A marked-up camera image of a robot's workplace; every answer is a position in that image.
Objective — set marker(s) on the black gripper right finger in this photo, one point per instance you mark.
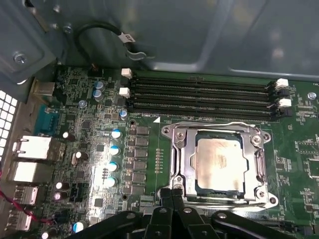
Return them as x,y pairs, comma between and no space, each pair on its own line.
189,224

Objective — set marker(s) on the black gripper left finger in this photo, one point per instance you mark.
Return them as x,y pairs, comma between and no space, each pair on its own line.
159,224

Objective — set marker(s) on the metal socket locking lever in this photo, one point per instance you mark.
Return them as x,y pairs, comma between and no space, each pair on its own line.
264,161
177,159

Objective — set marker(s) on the silver CPU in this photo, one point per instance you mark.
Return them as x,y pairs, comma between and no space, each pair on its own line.
219,164

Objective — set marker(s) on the CPU socket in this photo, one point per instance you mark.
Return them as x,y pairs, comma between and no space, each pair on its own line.
167,130

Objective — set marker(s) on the grey power inductor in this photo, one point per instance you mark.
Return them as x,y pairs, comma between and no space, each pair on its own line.
138,190
142,142
139,178
140,153
142,131
140,165

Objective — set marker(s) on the green motherboard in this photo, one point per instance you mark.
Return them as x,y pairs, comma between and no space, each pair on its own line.
165,174

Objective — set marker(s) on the dark cylindrical capacitor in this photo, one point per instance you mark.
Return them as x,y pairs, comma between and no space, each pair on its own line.
45,235
66,135
79,155
59,185
57,196

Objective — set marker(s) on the metal rear port block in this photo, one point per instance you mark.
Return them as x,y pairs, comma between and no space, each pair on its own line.
32,148
27,172
18,221
25,195
43,88

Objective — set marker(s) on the teal serial port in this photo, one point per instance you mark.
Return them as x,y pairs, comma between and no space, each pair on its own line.
46,122

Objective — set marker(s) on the silver board screw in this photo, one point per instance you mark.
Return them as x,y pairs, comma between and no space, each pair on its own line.
312,95

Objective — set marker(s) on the black open PC case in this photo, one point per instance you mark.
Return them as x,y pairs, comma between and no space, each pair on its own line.
199,37

